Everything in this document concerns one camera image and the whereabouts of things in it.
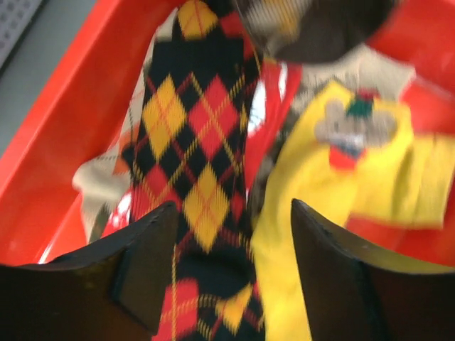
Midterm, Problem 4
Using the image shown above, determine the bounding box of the black red argyle sock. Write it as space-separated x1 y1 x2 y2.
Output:
123 1 265 340

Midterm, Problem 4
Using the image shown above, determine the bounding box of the brown yellow argyle sock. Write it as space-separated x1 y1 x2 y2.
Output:
73 9 178 243
233 0 399 65

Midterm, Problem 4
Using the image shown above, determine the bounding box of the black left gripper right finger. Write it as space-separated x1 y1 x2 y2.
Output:
291 199 454 340

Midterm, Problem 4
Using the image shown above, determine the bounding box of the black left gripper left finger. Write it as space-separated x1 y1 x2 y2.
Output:
1 202 178 340

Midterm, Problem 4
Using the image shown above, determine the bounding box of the red plastic bin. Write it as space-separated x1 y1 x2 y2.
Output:
1 1 454 265

